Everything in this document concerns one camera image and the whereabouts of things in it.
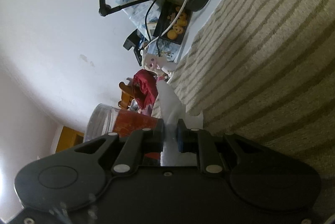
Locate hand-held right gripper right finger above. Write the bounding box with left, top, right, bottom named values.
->
left=176, top=119, right=265, bottom=175

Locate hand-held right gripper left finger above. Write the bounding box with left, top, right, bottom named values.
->
left=75, top=119, right=165, bottom=175

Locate white tissue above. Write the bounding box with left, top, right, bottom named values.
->
left=156, top=82, right=205, bottom=166

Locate clear jar with red label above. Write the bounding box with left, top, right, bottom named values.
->
left=83, top=103, right=165, bottom=160

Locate red jacket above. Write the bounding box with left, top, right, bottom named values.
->
left=132, top=69, right=160, bottom=109

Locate wooden chair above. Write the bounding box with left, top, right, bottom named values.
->
left=118, top=80, right=135, bottom=109

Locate white doll figurine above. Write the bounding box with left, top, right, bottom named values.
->
left=141, top=53, right=176, bottom=81

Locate illustrated blue box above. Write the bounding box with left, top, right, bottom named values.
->
left=143, top=40, right=181, bottom=62

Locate yellow wooden cabinet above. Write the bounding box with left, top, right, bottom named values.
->
left=56, top=126, right=85, bottom=153

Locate black handheld device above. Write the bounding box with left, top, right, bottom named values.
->
left=123, top=29, right=144, bottom=66

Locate black cookie box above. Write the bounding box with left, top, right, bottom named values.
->
left=153, top=2, right=193, bottom=45

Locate striped beige towel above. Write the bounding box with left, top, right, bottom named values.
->
left=152, top=0, right=335, bottom=180

